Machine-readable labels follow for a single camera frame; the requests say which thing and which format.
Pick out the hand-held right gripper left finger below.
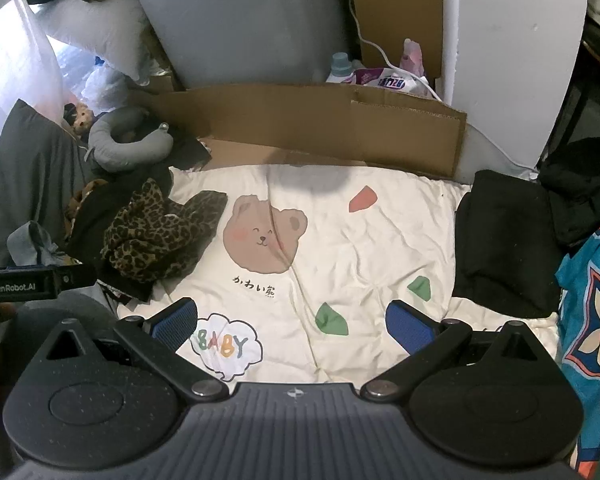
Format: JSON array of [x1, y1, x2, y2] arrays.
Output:
[[30, 297, 229, 402]]

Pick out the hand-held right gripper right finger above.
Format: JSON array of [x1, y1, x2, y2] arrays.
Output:
[[360, 300, 556, 403]]

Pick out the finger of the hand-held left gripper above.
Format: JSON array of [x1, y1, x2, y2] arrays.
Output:
[[55, 266, 98, 296]]

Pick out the leopard print garment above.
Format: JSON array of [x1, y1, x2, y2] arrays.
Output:
[[102, 177, 228, 286]]

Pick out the black clothes pile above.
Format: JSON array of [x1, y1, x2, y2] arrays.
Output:
[[537, 137, 600, 250]]

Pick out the grey blue cloth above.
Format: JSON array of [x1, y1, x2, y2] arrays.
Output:
[[7, 220, 62, 267]]

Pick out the black crumpled garment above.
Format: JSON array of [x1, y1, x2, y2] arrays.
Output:
[[64, 165, 174, 303]]

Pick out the cream printed blanket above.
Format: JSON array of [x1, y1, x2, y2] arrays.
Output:
[[115, 162, 561, 396]]

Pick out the dark grey pillow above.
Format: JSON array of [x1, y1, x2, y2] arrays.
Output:
[[0, 100, 90, 267]]

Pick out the black folded garment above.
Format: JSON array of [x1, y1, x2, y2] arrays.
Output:
[[452, 170, 563, 320]]

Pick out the grey neck pillow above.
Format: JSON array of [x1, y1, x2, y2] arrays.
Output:
[[86, 106, 174, 173]]

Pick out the small plush doll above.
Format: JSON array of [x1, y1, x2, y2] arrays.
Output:
[[62, 102, 97, 136]]

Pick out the small black cloth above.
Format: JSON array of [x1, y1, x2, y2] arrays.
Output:
[[169, 134, 212, 172]]

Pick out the teal patterned garment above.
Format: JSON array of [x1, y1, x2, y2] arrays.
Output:
[[554, 215, 600, 480]]

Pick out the clear plastic bags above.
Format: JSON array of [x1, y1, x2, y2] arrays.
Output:
[[79, 66, 132, 112]]

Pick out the brown cardboard sheet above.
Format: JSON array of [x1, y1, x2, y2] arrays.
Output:
[[140, 82, 468, 180]]

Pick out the sheer white curtain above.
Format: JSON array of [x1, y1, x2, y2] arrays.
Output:
[[0, 0, 67, 128]]

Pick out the white pillow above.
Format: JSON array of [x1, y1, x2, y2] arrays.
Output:
[[32, 0, 152, 83]]

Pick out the purple white refill pouch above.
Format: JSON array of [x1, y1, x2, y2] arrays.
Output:
[[352, 66, 432, 97]]

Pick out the detergent bottle light blue cap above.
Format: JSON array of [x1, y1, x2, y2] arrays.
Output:
[[326, 52, 354, 84]]

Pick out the pink spray bottle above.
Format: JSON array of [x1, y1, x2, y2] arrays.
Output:
[[400, 38, 427, 79]]

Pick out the grey padded board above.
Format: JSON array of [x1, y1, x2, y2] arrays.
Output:
[[120, 0, 362, 93]]

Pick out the upright cardboard box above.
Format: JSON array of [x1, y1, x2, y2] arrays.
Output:
[[342, 0, 443, 80]]

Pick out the thin white cable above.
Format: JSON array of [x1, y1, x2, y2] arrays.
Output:
[[346, 0, 443, 102]]

